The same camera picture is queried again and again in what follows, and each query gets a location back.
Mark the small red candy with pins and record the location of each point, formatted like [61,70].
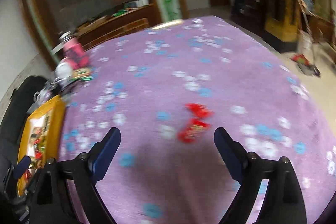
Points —
[192,131]
[198,110]

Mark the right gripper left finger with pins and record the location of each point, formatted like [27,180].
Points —
[52,202]

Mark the purple floral tablecloth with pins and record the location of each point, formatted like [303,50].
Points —
[140,85]

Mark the white remote control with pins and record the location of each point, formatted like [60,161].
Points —
[168,24]

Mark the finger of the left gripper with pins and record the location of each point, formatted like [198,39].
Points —
[21,167]

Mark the pink sleeved water bottle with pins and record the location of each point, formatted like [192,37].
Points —
[73,51]

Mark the yellow taped foam box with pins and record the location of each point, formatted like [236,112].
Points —
[40,138]

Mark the black sofa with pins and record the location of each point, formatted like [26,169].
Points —
[15,116]

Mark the white round device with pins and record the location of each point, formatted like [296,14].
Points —
[63,71]

